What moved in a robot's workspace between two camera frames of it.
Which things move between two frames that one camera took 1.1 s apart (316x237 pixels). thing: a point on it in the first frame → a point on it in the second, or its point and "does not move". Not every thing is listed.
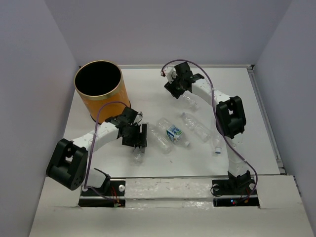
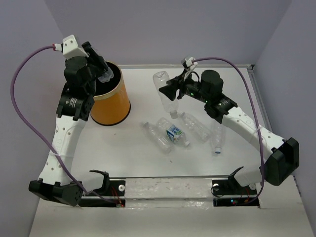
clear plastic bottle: [157, 133] does not move
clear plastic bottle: [191, 100] → [160, 77]
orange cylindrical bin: [99, 82] does not move
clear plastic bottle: [198, 129] does not move
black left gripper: [139, 139] → [98, 60]
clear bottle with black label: [138, 157] → [108, 75]
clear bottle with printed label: [176, 135] does not move
